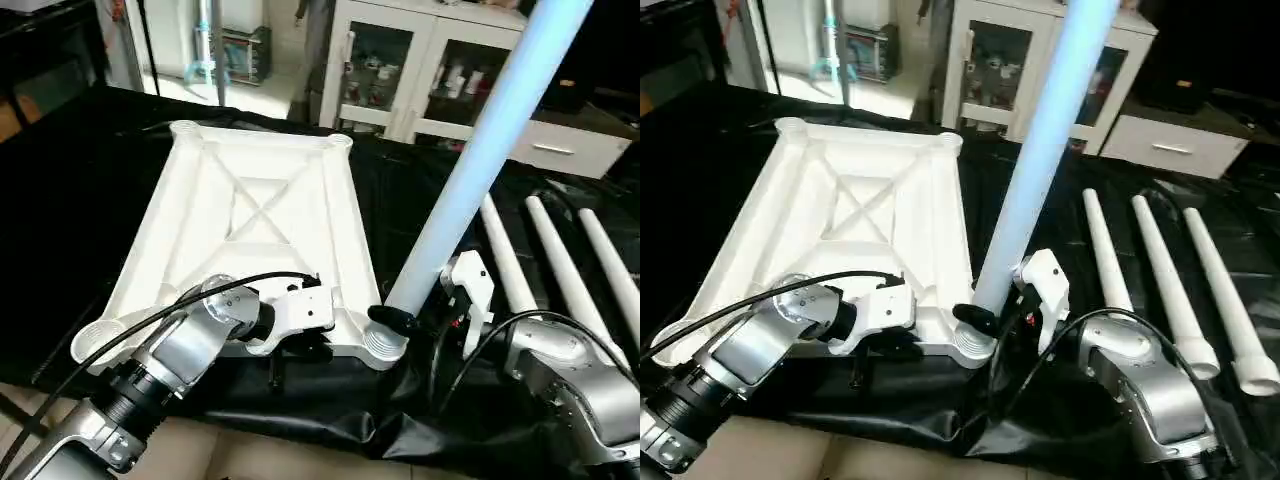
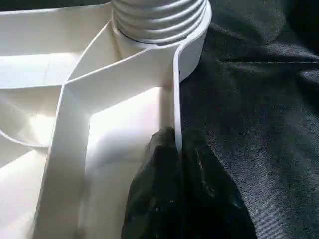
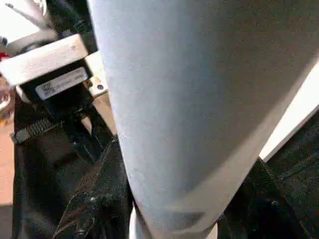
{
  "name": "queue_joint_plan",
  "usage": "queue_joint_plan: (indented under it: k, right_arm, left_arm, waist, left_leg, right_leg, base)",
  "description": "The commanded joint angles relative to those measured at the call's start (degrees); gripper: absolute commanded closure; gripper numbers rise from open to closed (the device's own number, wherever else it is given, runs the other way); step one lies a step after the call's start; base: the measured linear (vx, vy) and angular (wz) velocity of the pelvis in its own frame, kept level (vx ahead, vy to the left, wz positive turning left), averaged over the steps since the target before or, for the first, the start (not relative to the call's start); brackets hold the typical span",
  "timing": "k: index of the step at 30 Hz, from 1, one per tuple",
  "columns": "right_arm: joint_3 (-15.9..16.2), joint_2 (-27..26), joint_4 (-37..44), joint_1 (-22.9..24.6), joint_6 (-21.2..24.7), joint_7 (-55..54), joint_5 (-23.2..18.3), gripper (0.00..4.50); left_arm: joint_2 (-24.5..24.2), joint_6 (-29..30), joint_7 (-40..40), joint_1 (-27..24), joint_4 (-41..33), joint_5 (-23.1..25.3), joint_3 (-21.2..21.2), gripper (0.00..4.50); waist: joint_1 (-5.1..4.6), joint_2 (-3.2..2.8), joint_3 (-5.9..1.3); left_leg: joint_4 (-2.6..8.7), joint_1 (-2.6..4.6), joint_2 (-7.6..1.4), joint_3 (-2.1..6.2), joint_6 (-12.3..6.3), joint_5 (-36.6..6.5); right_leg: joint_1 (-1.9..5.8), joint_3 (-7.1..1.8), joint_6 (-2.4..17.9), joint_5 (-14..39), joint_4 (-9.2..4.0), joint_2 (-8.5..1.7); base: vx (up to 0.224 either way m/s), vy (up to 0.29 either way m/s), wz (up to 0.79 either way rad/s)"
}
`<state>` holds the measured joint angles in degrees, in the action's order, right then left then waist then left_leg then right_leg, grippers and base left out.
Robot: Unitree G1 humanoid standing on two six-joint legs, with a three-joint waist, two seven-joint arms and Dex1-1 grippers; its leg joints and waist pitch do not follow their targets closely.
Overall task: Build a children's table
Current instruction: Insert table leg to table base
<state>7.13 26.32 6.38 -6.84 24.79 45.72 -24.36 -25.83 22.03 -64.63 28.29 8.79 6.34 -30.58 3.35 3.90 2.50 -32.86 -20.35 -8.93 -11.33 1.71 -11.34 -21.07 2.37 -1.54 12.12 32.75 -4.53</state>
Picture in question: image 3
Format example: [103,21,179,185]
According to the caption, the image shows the white plastic table leg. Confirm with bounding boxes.
[87,0,319,239]

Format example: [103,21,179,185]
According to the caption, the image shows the white plastic table top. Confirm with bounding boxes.
[258,62,319,161]

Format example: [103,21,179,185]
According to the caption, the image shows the black work surface mat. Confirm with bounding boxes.
[10,90,319,239]

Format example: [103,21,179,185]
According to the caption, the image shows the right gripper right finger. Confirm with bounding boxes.
[218,158,311,239]

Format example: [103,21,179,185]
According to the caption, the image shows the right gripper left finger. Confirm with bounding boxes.
[54,136,135,239]

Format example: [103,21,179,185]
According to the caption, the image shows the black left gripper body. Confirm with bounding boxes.
[12,64,100,165]

